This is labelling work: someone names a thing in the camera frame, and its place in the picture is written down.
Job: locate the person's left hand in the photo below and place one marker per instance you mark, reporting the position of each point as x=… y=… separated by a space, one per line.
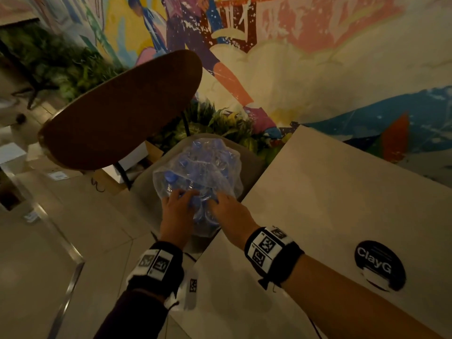
x=176 y=218

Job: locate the person's right hand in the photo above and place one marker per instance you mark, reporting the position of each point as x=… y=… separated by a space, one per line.
x=234 y=222

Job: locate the clear plastic bag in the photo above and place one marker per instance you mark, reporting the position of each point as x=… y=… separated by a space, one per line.
x=212 y=162

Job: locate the person's left forearm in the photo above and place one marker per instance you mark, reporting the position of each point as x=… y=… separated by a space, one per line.
x=134 y=317

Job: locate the black left wrist band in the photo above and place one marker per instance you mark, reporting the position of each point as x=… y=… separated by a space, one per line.
x=166 y=278

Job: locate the black wrist band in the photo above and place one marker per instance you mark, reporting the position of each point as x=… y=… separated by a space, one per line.
x=286 y=261
x=166 y=278

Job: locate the black right wrist band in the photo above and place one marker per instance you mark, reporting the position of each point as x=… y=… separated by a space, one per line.
x=286 y=261

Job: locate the white box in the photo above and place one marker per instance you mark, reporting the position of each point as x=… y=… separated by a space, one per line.
x=130 y=160
x=12 y=155

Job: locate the brown cardboard box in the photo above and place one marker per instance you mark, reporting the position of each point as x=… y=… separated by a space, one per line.
x=106 y=183

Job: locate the beige table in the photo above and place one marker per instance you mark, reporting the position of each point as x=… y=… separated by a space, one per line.
x=318 y=194

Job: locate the green plant bed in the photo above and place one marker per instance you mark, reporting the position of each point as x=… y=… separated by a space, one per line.
x=219 y=120

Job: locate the cardboard box with label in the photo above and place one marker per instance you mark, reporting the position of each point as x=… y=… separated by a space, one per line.
x=46 y=162

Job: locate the black round sticker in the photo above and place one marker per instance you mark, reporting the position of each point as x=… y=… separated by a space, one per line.
x=379 y=264

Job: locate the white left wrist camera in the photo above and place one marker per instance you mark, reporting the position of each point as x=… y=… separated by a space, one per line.
x=187 y=289

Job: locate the black table frame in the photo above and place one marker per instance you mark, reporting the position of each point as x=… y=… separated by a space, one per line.
x=31 y=84

